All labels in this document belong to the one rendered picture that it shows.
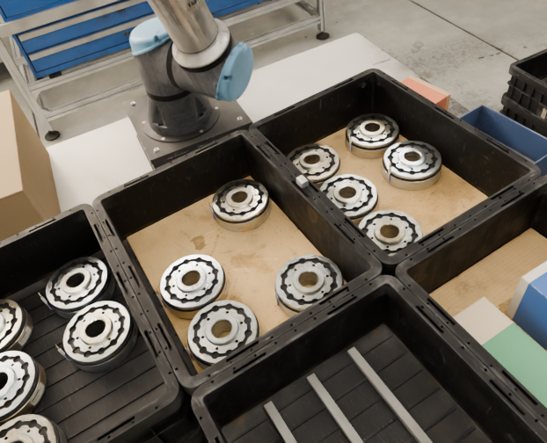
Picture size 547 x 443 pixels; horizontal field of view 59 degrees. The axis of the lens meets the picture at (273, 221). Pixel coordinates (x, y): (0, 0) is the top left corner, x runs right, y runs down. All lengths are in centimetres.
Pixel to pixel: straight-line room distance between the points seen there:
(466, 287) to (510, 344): 14
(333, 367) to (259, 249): 24
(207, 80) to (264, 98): 44
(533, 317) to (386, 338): 19
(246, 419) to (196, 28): 63
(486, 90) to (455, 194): 181
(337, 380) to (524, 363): 23
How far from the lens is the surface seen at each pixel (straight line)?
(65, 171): 136
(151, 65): 107
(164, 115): 113
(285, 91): 140
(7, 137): 117
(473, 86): 270
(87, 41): 267
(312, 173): 89
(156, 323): 66
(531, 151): 119
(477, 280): 79
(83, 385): 78
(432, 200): 89
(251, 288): 78
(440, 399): 69
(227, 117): 117
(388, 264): 67
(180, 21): 89
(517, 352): 67
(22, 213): 104
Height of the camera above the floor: 146
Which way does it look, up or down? 48 degrees down
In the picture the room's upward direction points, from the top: 11 degrees counter-clockwise
